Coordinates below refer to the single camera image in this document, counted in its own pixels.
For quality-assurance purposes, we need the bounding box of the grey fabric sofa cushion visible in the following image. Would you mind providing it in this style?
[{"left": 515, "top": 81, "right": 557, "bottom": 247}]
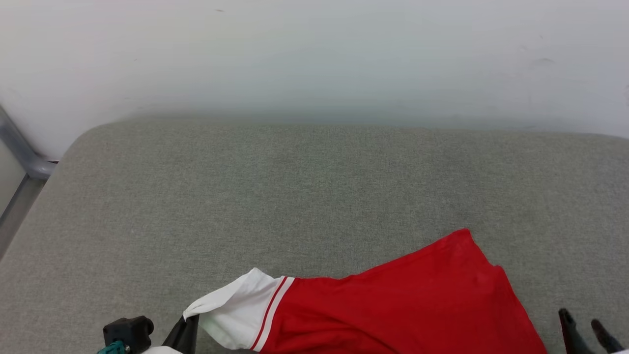
[{"left": 0, "top": 116, "right": 629, "bottom": 354}]

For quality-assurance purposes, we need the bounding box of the red and white sports shirt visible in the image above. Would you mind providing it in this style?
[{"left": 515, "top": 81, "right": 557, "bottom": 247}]
[{"left": 183, "top": 229, "right": 548, "bottom": 354}]

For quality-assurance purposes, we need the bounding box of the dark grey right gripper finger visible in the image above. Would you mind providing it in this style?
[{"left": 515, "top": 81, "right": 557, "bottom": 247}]
[
  {"left": 591, "top": 320, "right": 625, "bottom": 354},
  {"left": 559, "top": 308, "right": 596, "bottom": 354}
]

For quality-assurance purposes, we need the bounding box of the grey metal sofa frame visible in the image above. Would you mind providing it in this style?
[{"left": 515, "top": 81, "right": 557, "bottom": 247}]
[{"left": 0, "top": 106, "right": 58, "bottom": 259}]

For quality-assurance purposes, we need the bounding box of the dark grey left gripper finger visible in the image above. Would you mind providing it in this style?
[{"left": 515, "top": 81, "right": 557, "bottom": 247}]
[{"left": 162, "top": 315, "right": 200, "bottom": 354}]

